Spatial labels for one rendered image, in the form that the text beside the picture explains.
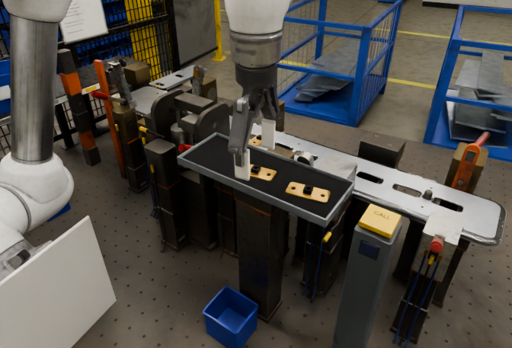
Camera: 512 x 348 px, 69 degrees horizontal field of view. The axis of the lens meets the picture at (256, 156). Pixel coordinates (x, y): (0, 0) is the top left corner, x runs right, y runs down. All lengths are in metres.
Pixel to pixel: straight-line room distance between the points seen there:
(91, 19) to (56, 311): 1.30
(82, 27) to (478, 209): 1.67
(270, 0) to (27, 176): 0.80
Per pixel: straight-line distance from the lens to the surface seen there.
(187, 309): 1.14
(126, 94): 1.37
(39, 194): 1.17
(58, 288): 1.02
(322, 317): 1.13
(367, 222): 0.71
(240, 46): 0.65
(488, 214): 1.10
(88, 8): 1.93
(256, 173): 0.79
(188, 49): 4.54
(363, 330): 0.91
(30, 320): 1.02
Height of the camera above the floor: 1.63
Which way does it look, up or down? 33 degrees down
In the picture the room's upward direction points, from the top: straight up
